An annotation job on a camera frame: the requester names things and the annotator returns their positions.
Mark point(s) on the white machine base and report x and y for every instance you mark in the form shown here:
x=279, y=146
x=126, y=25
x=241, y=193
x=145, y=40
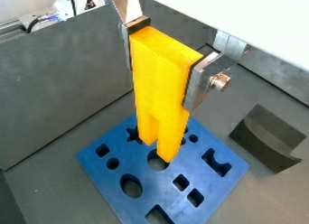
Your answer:
x=26, y=16

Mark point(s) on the dark grey foam block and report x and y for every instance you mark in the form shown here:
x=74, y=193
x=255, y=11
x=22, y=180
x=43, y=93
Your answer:
x=268, y=138

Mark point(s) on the yellow double-square peg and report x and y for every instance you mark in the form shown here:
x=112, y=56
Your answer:
x=161, y=62

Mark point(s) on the blue shape-sorting board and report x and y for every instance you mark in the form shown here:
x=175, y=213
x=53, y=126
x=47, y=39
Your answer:
x=152, y=192

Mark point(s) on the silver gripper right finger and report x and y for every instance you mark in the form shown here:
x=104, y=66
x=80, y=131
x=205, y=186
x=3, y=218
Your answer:
x=207, y=73

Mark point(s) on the grey metal panel left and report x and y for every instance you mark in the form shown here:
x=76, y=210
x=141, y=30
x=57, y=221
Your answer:
x=61, y=74

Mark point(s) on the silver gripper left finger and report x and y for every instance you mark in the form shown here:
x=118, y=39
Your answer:
x=132, y=22

